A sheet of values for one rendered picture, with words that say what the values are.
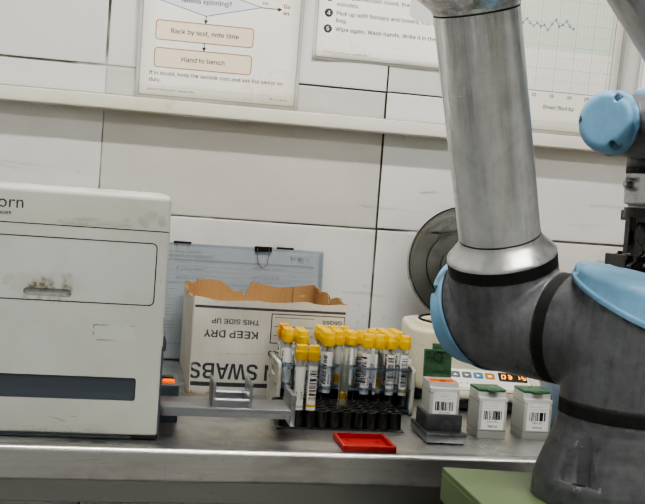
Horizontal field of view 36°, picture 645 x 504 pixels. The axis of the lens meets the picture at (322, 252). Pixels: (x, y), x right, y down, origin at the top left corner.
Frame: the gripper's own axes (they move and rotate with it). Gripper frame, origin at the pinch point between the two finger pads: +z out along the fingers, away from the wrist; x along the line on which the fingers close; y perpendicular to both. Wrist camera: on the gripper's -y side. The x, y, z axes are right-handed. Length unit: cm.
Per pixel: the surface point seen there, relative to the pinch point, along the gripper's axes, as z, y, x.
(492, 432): 11.8, 10.7, 15.9
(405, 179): -23, 69, 16
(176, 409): 9, 6, 59
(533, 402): 7.5, 10.7, 10.3
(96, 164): -21, 68, 73
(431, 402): 7.7, 9.0, 25.4
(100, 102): -32, 64, 73
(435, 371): 4.3, 13.7, 23.7
